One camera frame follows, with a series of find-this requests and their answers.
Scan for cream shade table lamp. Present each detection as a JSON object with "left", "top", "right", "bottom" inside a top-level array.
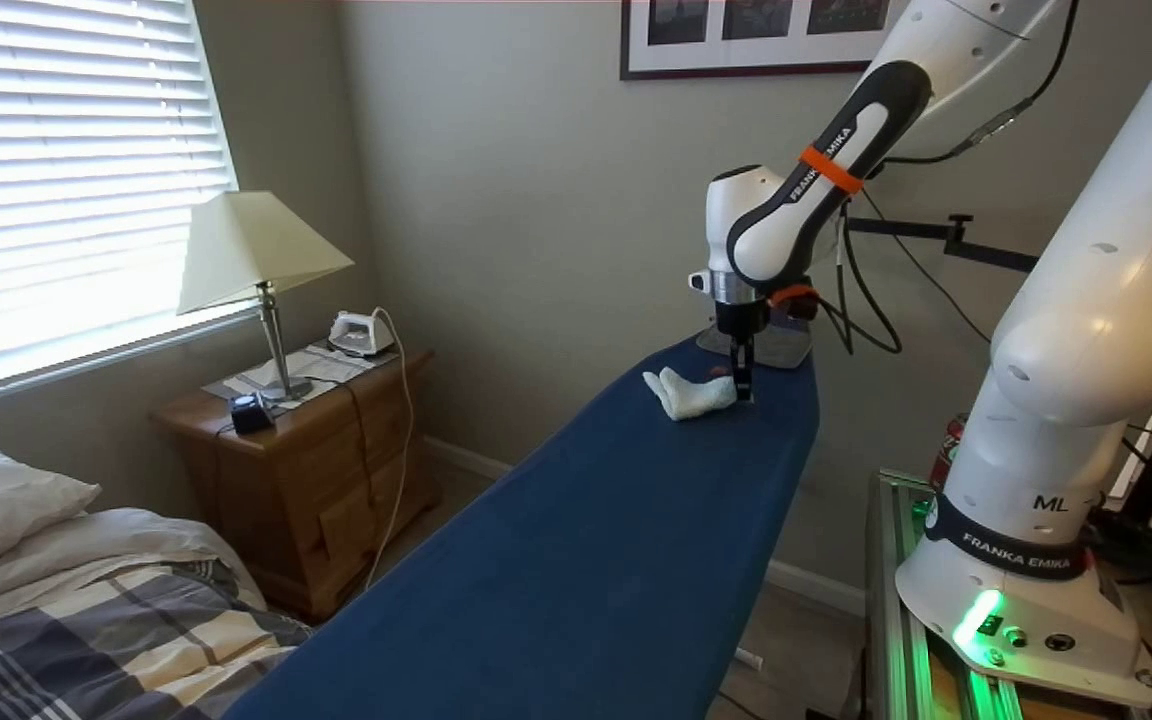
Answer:
[{"left": 176, "top": 188, "right": 356, "bottom": 403}]

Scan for white bed sheet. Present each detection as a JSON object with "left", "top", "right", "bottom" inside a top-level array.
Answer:
[{"left": 0, "top": 502, "right": 266, "bottom": 630}]

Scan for wooden nightstand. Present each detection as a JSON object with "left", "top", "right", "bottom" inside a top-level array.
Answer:
[{"left": 152, "top": 346, "right": 439, "bottom": 625}]

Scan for grey quilted pad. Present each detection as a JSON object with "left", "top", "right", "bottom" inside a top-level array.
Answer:
[{"left": 693, "top": 322, "right": 816, "bottom": 376}]

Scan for white terry cloth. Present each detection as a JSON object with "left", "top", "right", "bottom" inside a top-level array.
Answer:
[{"left": 638, "top": 363, "right": 744, "bottom": 429}]

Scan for small white device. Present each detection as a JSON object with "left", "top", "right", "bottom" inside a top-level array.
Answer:
[{"left": 323, "top": 307, "right": 400, "bottom": 363}]

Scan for papers on nightstand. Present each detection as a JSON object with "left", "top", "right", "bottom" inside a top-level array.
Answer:
[{"left": 204, "top": 341, "right": 376, "bottom": 412}]

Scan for white power cord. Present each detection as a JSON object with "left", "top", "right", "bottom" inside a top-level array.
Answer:
[{"left": 356, "top": 304, "right": 425, "bottom": 592}]

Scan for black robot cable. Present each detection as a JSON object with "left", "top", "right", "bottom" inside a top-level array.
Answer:
[{"left": 809, "top": 0, "right": 1087, "bottom": 358}]

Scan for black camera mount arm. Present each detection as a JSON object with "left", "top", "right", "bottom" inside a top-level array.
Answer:
[{"left": 845, "top": 206, "right": 1047, "bottom": 276}]

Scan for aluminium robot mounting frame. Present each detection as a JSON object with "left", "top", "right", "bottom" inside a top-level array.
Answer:
[{"left": 861, "top": 462, "right": 1152, "bottom": 720}]

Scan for black framed picture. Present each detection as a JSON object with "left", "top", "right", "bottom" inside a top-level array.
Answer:
[{"left": 616, "top": 0, "right": 912, "bottom": 83}]

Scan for blue ironing board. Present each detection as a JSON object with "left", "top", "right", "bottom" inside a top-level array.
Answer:
[{"left": 218, "top": 322, "right": 825, "bottom": 720}]

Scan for black alarm clock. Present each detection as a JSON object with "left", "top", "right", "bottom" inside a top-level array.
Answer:
[{"left": 226, "top": 389, "right": 274, "bottom": 440}]

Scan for white window blinds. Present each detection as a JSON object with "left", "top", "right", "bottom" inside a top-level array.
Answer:
[{"left": 0, "top": 0, "right": 240, "bottom": 403}]

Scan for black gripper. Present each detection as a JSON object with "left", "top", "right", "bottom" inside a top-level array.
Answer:
[{"left": 714, "top": 298, "right": 769, "bottom": 401}]

